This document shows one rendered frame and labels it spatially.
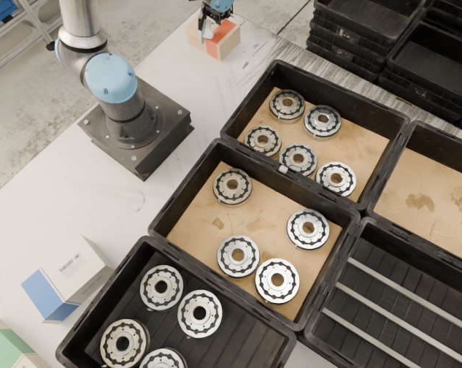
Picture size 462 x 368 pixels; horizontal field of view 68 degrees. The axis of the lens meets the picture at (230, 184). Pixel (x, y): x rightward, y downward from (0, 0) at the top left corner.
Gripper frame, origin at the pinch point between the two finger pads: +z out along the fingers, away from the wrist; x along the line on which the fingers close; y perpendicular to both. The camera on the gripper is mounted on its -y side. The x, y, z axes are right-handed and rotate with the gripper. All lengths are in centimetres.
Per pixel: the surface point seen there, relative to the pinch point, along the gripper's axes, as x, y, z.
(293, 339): -69, 79, -18
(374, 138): -12, 69, -8
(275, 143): -31, 49, -11
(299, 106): -17, 47, -11
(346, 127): -13, 61, -8
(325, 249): -47, 75, -8
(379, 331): -56, 94, -8
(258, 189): -44, 52, -8
